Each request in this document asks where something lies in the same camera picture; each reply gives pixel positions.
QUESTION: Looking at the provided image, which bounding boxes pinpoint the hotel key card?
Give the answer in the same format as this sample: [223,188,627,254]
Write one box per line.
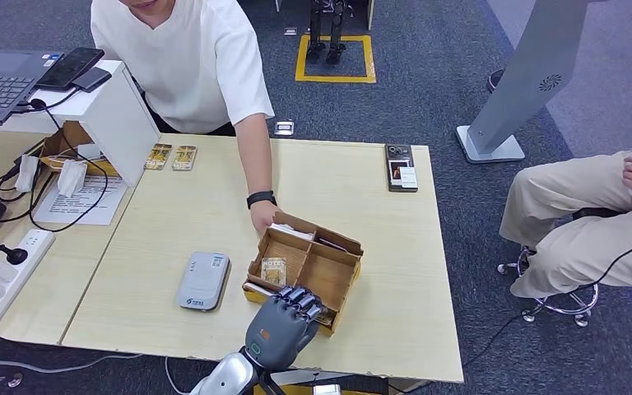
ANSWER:
[260,257,288,286]

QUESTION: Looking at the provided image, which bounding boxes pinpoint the printed paper sheet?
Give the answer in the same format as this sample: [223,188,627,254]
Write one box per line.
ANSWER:
[32,175,129,227]

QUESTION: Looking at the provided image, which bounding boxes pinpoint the brown cardboard box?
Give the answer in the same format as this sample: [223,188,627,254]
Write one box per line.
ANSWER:
[38,120,119,179]

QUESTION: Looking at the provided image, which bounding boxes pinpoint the grey card reader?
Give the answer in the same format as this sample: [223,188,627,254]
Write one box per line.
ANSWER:
[176,251,232,313]

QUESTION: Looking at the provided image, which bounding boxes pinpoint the black smartphone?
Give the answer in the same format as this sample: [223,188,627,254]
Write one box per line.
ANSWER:
[35,47,105,91]

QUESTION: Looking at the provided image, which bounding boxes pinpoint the yellow floor tape square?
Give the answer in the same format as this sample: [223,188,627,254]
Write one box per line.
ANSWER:
[294,34,377,85]

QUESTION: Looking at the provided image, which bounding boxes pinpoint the black round base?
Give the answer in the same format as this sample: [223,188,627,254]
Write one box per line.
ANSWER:
[486,67,506,94]

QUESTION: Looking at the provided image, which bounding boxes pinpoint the chrome stool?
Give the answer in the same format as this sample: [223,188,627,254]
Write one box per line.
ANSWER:
[495,206,601,328]

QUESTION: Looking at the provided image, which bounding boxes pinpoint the person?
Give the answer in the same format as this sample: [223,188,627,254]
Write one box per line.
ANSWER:
[90,0,283,238]
[498,144,632,300]

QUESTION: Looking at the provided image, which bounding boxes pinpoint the black floor cable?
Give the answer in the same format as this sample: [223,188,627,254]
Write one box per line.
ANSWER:
[387,233,632,395]

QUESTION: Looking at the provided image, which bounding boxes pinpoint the white card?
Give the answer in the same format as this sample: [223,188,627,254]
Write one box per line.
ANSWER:
[244,282,277,298]

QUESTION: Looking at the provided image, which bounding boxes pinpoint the grey kiosk stand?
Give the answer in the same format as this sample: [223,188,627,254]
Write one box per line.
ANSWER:
[455,0,591,165]

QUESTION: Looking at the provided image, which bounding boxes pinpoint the cardboard organizer box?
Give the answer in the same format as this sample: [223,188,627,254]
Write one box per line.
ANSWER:
[242,211,365,337]

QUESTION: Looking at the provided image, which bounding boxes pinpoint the white desk riser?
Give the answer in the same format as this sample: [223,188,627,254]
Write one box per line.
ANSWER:
[0,59,160,188]

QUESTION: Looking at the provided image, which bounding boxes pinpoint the white paper slips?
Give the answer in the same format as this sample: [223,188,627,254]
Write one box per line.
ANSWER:
[268,222,315,242]

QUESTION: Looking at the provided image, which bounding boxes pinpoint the black plug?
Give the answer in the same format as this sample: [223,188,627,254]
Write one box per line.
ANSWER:
[0,241,29,267]

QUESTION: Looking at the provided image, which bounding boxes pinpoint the white power cable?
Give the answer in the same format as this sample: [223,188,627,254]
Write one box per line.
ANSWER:
[0,337,144,377]

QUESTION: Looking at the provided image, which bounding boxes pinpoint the black right camera bracket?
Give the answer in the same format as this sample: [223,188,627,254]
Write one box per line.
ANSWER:
[256,365,317,395]

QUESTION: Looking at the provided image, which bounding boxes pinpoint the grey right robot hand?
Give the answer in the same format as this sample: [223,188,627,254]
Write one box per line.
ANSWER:
[244,285,329,374]

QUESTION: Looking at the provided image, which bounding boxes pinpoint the white folded mask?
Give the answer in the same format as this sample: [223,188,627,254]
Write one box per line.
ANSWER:
[56,159,88,198]
[14,155,40,194]

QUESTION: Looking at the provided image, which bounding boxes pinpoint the white power strip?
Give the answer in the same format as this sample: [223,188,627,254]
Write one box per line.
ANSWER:
[0,229,57,339]

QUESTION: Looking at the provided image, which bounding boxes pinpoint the yellow card stack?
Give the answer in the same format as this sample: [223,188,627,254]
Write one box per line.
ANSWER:
[144,143,174,171]
[171,145,198,172]

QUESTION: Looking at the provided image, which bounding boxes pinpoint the white desk foot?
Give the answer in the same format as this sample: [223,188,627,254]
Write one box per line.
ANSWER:
[272,369,352,386]

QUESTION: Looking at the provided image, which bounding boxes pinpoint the black wristwatch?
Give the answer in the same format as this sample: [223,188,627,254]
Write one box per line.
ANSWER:
[246,190,278,211]

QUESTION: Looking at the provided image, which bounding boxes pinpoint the brown smartphone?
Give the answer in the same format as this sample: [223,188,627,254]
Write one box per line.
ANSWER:
[384,143,419,193]

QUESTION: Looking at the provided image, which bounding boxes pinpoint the pale wooden desk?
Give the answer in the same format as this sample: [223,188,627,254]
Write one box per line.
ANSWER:
[59,134,465,383]
[0,130,159,348]

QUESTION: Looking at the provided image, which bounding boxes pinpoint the black charging cable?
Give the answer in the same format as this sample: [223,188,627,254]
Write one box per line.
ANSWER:
[9,90,110,235]

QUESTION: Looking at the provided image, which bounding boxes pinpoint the humanoid robot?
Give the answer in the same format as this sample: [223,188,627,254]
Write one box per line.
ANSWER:
[304,0,349,65]

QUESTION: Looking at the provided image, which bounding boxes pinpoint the person's left hand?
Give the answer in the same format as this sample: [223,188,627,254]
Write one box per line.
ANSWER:
[249,200,283,238]

